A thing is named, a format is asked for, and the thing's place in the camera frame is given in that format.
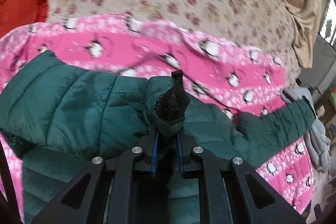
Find dark green puffer jacket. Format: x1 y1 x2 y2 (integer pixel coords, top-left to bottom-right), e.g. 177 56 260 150
1 51 315 223

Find pink penguin print blanket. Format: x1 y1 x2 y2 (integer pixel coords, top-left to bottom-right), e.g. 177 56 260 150
1 14 313 213

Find grey fleece garment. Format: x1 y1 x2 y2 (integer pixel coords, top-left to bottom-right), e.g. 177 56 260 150
281 87 332 173

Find red ruffled pillow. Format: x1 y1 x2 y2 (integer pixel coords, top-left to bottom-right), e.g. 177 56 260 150
0 0 49 36

